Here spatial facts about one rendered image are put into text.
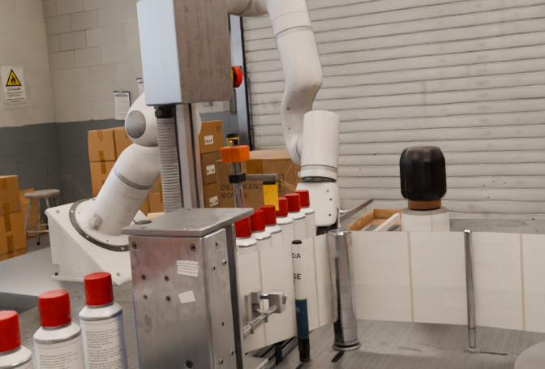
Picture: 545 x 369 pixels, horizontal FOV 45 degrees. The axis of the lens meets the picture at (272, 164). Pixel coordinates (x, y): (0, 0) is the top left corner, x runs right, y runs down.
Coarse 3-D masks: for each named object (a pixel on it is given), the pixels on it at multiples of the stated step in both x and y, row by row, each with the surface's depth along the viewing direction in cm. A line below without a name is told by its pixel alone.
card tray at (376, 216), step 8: (376, 208) 235; (384, 208) 233; (392, 208) 232; (368, 216) 229; (376, 216) 235; (384, 216) 233; (392, 216) 232; (400, 216) 231; (352, 224) 212; (360, 224) 220; (368, 224) 226; (376, 224) 225; (400, 224) 222
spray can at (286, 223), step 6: (282, 198) 132; (282, 204) 130; (276, 210) 130; (282, 210) 130; (276, 216) 130; (282, 216) 130; (288, 216) 132; (282, 222) 129; (288, 222) 130; (282, 228) 129; (288, 228) 130; (282, 234) 130; (288, 234) 130; (288, 240) 130
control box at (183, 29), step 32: (160, 0) 109; (192, 0) 106; (224, 0) 110; (160, 32) 111; (192, 32) 107; (224, 32) 110; (160, 64) 112; (192, 64) 107; (224, 64) 110; (160, 96) 114; (192, 96) 107; (224, 96) 110
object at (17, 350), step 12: (0, 312) 67; (12, 312) 67; (0, 324) 65; (12, 324) 66; (0, 336) 65; (12, 336) 66; (0, 348) 65; (12, 348) 66; (24, 348) 68; (0, 360) 65; (12, 360) 65; (24, 360) 66
